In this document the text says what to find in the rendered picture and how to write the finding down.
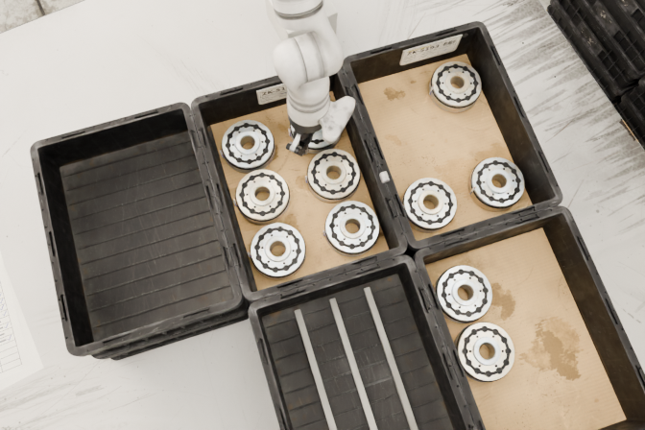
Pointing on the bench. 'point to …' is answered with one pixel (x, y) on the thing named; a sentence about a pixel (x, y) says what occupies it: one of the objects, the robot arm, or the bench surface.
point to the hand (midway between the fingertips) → (308, 138)
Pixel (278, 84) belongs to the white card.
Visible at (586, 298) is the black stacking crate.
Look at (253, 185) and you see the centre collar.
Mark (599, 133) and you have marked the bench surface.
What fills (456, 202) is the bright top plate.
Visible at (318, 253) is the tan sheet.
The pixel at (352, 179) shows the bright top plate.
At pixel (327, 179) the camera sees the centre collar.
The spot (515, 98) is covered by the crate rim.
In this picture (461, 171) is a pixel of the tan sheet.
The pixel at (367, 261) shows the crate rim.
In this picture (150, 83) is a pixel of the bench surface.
